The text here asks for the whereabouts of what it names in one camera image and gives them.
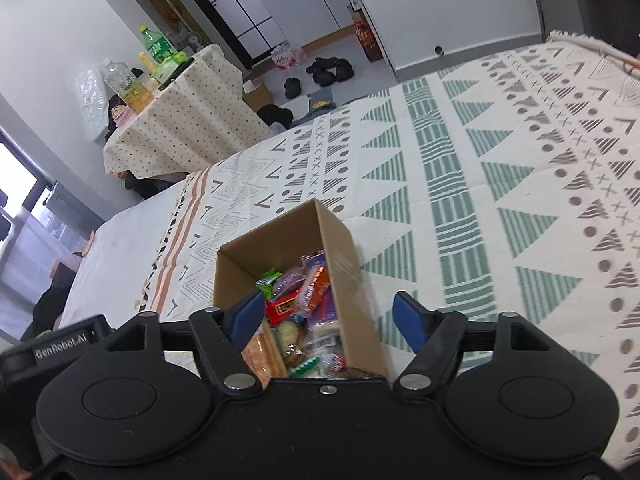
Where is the dark cloth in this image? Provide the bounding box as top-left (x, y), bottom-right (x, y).
top-left (22, 272), bottom-right (77, 341)

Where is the bright green snack packet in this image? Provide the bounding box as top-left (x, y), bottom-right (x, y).
top-left (256, 269), bottom-right (282, 297)

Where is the green soda bottle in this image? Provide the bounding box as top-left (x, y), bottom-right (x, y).
top-left (138, 25), bottom-right (173, 63)

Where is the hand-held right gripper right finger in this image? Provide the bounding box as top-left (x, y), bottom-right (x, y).
top-left (392, 290), bottom-right (552, 399)

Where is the small cardboard box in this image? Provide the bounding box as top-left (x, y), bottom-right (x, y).
top-left (242, 72), bottom-right (274, 112)

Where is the pink and white plastic bag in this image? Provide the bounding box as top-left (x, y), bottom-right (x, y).
top-left (270, 42), bottom-right (308, 72)

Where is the red snack packet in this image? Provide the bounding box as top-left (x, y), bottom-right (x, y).
top-left (264, 294), bottom-right (303, 327)

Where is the clear bottle of yellow drink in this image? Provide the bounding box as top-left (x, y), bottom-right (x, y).
top-left (102, 57), bottom-right (153, 113)

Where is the thin green snack packet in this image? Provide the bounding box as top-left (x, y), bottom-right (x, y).
top-left (289, 356), bottom-right (322, 378)

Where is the black framed glass door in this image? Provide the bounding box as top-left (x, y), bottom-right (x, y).
top-left (172, 0), bottom-right (291, 63)

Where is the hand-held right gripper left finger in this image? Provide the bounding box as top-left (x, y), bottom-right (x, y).
top-left (107, 289), bottom-right (267, 398)

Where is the white kitchen cabinet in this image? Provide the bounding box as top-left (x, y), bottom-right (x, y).
top-left (255, 0), bottom-right (361, 48)

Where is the table with dotted tablecloth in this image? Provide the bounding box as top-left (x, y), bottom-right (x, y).
top-left (103, 44), bottom-right (273, 181)

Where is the black flat device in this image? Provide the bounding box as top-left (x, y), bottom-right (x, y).
top-left (159, 57), bottom-right (196, 92)

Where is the green tissue pack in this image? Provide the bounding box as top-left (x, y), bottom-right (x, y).
top-left (150, 51), bottom-right (190, 86)

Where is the bubble wrap sheet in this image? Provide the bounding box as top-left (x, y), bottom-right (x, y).
top-left (74, 67), bottom-right (113, 141)

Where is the small orange snack packet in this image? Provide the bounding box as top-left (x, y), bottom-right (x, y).
top-left (299, 265), bottom-right (331, 317)

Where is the window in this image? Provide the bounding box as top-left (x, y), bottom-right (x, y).
top-left (0, 130), bottom-right (41, 241)

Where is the clear packet of purple sweets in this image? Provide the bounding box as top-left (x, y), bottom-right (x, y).
top-left (272, 266), bottom-right (307, 303)

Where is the striped fringed cloth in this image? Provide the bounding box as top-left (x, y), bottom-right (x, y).
top-left (546, 29), bottom-right (640, 81)

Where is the white bed sheet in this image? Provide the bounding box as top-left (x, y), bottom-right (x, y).
top-left (57, 175), bottom-right (188, 331)

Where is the red labelled bottle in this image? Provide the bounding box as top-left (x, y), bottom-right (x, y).
top-left (352, 19), bottom-right (385, 62)

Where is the orange cracker packet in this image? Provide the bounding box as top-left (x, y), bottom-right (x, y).
top-left (241, 331), bottom-right (289, 383)

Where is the grey blue floor cloth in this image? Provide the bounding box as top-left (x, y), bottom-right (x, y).
top-left (305, 91), bottom-right (333, 113)

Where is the grey appliance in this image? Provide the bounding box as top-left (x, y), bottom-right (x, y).
top-left (42, 180), bottom-right (107, 248)

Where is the purple snack packet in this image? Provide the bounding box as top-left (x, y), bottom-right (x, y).
top-left (301, 251), bottom-right (337, 328)

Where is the dark bundle under table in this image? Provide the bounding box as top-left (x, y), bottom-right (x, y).
top-left (117, 170), bottom-right (187, 202)

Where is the black cloth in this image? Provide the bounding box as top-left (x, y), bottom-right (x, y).
top-left (104, 92), bottom-right (122, 137)

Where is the black bag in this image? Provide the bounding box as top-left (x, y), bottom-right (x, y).
top-left (257, 104), bottom-right (295, 131)

